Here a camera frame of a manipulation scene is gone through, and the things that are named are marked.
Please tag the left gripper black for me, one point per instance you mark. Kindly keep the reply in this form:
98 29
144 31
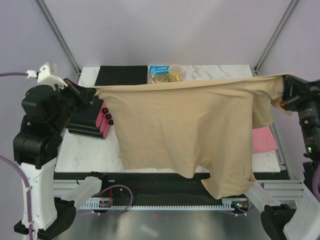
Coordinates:
85 95

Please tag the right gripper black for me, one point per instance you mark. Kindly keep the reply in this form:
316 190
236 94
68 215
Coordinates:
297 90

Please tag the black pink drawer unit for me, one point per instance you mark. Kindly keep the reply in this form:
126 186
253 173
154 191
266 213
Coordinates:
95 121

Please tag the beige t shirt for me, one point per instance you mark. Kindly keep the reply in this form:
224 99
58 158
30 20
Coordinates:
186 124

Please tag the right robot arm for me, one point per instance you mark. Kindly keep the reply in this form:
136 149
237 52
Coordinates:
279 221

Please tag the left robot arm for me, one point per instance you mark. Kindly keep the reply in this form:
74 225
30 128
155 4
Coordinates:
49 106

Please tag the black notebook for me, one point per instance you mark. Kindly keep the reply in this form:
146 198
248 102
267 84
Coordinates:
122 75

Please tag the pink folded t shirt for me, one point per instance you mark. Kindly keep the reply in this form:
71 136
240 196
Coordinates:
263 140

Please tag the blue treehouse book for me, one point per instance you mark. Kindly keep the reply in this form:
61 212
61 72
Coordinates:
158 74

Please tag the yellow mug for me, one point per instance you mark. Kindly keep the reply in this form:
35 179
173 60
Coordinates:
175 73

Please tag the right aluminium frame post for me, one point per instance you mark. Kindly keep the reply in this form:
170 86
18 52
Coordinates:
275 35

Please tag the aluminium frame post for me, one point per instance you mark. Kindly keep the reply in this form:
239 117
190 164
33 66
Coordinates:
275 35
57 34

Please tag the aluminium front rail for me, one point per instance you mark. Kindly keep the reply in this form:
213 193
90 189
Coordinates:
283 190

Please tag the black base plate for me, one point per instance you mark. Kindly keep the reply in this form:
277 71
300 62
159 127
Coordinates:
164 189

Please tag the left aluminium frame post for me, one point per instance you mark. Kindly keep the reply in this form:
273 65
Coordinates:
57 34

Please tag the white cable duct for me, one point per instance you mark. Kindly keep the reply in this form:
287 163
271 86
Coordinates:
227 204

